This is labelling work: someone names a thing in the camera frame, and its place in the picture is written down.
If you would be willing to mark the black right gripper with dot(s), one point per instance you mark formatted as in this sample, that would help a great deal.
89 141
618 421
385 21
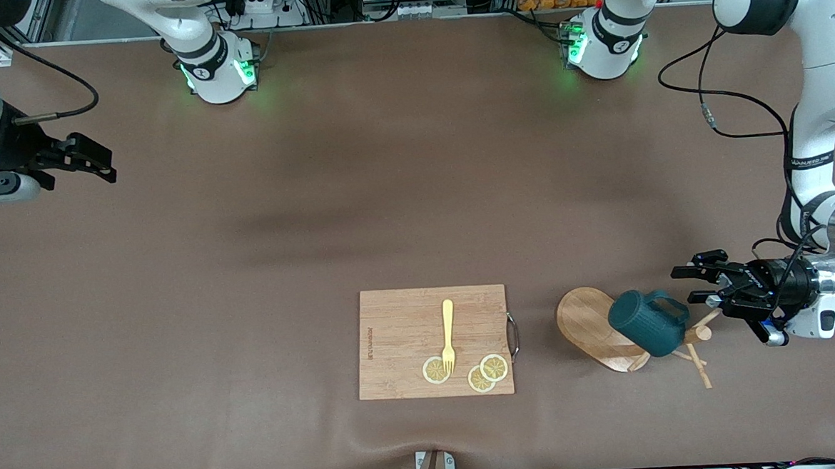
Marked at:
11 151

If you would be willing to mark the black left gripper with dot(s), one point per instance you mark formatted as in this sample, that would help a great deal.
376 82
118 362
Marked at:
777 283

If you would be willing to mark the dark green ribbed cup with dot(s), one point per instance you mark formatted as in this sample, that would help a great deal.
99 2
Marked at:
647 330

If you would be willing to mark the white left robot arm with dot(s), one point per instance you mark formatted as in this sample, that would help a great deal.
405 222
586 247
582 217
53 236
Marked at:
823 63

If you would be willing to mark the wooden mug tree rack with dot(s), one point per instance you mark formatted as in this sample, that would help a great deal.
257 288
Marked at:
583 322

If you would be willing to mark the white table corner clamp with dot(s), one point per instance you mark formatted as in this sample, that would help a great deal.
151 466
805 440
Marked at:
4 57

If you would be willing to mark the brown table mat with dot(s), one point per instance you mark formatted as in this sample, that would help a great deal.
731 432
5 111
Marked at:
178 311

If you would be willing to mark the lemon slice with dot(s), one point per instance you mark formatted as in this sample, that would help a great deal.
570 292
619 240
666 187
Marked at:
494 367
432 372
478 383

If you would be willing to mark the white power strip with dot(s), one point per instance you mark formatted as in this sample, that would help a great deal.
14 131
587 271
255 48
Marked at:
262 3

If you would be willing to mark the yellow plastic fork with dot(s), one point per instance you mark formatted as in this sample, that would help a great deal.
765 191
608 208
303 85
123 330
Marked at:
449 326

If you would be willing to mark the bamboo cutting board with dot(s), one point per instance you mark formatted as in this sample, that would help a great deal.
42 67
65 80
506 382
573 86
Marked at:
400 321

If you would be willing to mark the white terminal block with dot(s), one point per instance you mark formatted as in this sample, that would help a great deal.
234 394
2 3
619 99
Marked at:
413 10

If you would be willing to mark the aluminium frame post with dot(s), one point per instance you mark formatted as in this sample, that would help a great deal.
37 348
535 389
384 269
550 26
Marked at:
38 22

